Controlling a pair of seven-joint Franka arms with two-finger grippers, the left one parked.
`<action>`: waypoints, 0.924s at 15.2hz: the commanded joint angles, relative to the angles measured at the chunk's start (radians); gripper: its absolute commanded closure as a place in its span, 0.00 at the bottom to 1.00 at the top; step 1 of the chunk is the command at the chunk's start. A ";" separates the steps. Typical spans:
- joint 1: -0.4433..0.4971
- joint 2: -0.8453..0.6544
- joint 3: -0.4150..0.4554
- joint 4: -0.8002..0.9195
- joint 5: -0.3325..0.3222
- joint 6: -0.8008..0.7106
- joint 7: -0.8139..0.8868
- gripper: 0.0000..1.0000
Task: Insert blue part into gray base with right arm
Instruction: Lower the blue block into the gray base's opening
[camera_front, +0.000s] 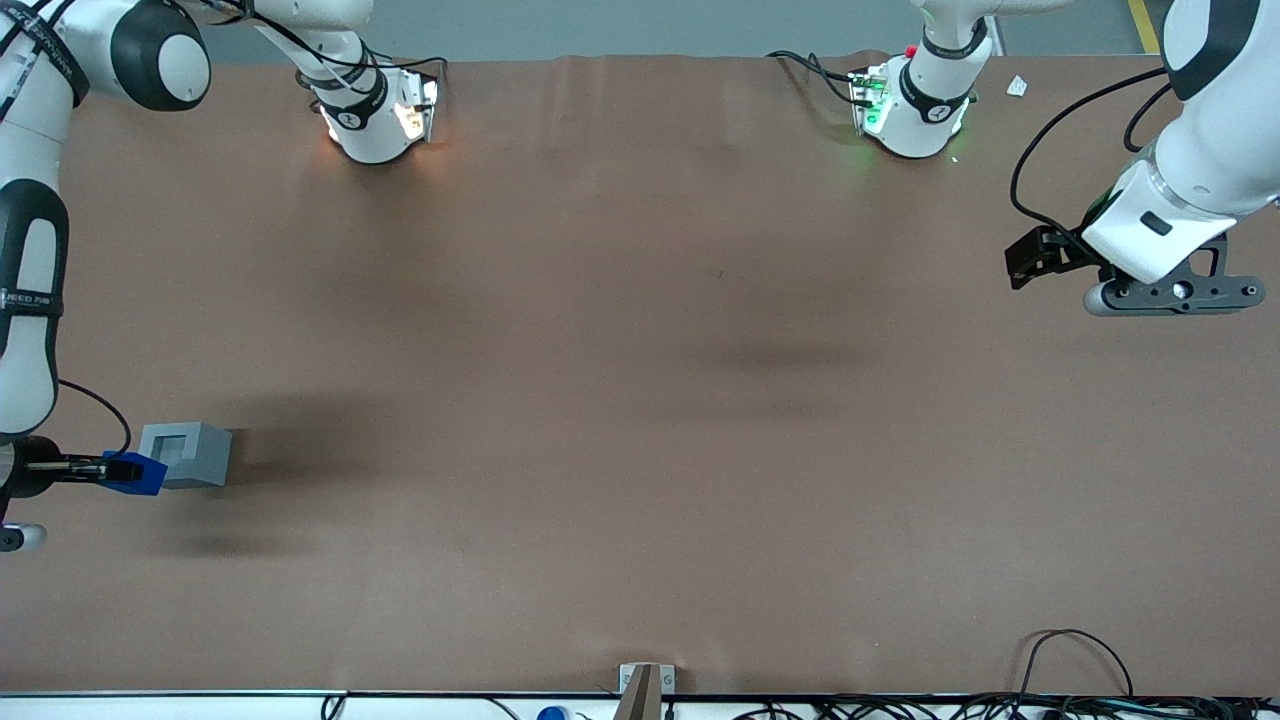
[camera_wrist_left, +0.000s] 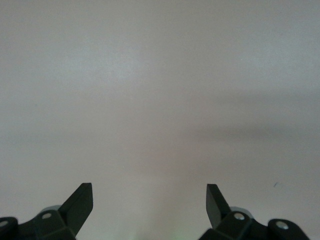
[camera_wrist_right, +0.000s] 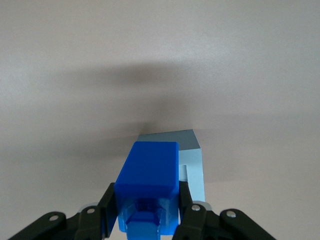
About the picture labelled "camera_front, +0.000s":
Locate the blue plastic insert part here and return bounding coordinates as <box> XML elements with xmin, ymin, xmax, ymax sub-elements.
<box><xmin>103</xmin><ymin>450</ymin><xmax>168</xmax><ymax>497</ymax></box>

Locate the gray square base block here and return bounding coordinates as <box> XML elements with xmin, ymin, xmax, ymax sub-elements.
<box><xmin>138</xmin><ymin>421</ymin><xmax>233</xmax><ymax>490</ymax></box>

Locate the paper table cover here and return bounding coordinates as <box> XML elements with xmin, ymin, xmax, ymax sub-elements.
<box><xmin>0</xmin><ymin>50</ymin><xmax>1280</xmax><ymax>696</ymax></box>

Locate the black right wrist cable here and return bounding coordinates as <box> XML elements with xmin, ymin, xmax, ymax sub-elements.
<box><xmin>58</xmin><ymin>379</ymin><xmax>134</xmax><ymax>458</ymax></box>

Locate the long black left arm cable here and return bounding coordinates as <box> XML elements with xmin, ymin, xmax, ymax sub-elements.
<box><xmin>1010</xmin><ymin>68</ymin><xmax>1171</xmax><ymax>271</ymax></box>

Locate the short black left arm cable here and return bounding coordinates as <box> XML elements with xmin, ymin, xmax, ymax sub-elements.
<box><xmin>1124</xmin><ymin>85</ymin><xmax>1173</xmax><ymax>153</ymax></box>

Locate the black left base cable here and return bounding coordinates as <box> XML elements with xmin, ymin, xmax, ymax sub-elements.
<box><xmin>767</xmin><ymin>50</ymin><xmax>859</xmax><ymax>104</ymax></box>

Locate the black base cable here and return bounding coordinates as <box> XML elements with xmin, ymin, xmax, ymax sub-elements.
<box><xmin>215</xmin><ymin>0</ymin><xmax>448</xmax><ymax>81</ymax></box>
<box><xmin>767</xmin><ymin>50</ymin><xmax>859</xmax><ymax>104</ymax></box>

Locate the black looping cable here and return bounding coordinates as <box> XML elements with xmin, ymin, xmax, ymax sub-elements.
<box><xmin>1018</xmin><ymin>629</ymin><xmax>1136</xmax><ymax>701</ymax></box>

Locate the tangled black cable bundle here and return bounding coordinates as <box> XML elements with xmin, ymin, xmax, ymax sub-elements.
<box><xmin>740</xmin><ymin>694</ymin><xmax>1280</xmax><ymax>720</ymax></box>

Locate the black right base cable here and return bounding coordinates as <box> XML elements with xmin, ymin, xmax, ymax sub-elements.
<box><xmin>215</xmin><ymin>0</ymin><xmax>448</xmax><ymax>81</ymax></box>

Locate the gray metal bracket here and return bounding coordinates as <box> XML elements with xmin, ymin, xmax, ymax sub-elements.
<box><xmin>619</xmin><ymin>663</ymin><xmax>676</xmax><ymax>696</ymax></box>

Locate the brown wooden post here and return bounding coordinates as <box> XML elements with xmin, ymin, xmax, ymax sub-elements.
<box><xmin>612</xmin><ymin>665</ymin><xmax>663</xmax><ymax>720</ymax></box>

